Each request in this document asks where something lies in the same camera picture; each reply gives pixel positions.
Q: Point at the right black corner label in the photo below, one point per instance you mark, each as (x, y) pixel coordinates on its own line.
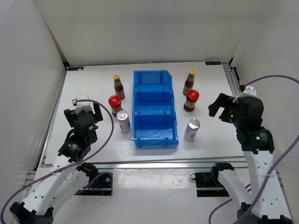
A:
(213, 63)

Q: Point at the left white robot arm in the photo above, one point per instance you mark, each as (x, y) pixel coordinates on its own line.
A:
(70, 171)

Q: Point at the right tall sauce bottle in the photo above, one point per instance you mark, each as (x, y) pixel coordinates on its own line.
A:
(189, 82)

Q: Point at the front aluminium rail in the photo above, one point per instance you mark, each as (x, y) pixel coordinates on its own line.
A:
(200, 164)

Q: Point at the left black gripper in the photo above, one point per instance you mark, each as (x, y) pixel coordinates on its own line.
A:
(71, 115)

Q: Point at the left black corner label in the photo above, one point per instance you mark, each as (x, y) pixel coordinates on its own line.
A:
(75, 68)

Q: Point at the black corner label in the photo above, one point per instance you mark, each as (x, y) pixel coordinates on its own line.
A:
(75, 68)
(213, 63)

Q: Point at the blue three-compartment plastic bin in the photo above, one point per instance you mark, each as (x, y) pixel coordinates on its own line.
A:
(154, 122)

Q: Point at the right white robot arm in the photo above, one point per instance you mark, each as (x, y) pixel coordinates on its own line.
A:
(261, 205)

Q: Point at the left tall sauce bottle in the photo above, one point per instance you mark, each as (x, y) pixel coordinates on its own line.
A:
(118, 87)

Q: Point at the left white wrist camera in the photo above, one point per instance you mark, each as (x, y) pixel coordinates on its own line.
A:
(82, 106)

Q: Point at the silver can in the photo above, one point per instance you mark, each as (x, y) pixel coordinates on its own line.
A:
(124, 122)
(191, 130)

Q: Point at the tall sauce bottle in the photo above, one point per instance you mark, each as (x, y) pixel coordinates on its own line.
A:
(189, 82)
(118, 87)

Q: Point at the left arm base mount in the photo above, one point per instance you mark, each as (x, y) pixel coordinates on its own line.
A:
(98, 185)

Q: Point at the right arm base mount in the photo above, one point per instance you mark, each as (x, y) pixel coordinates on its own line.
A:
(206, 186)

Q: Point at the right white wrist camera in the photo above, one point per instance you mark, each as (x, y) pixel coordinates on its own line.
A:
(245, 91)

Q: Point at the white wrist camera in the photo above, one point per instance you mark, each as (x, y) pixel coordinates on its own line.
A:
(82, 106)
(245, 91)

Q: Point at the right aluminium rail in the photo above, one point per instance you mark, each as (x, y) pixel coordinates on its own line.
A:
(233, 79)

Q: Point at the red-lid sauce jar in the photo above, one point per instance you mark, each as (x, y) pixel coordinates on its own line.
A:
(115, 104)
(192, 97)

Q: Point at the aluminium rail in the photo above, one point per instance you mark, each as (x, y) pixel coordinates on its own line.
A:
(200, 164)
(233, 79)

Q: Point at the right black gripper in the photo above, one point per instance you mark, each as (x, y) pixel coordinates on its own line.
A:
(222, 101)

